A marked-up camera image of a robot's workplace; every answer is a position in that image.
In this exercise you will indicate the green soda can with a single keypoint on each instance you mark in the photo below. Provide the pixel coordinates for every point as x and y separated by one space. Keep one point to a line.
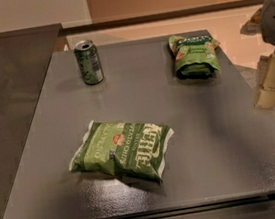
89 63

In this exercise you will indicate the green snack bag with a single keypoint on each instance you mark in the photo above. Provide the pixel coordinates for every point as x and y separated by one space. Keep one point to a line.
195 57

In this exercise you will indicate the green Kettle chips bag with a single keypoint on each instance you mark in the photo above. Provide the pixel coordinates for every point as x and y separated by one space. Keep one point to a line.
128 149

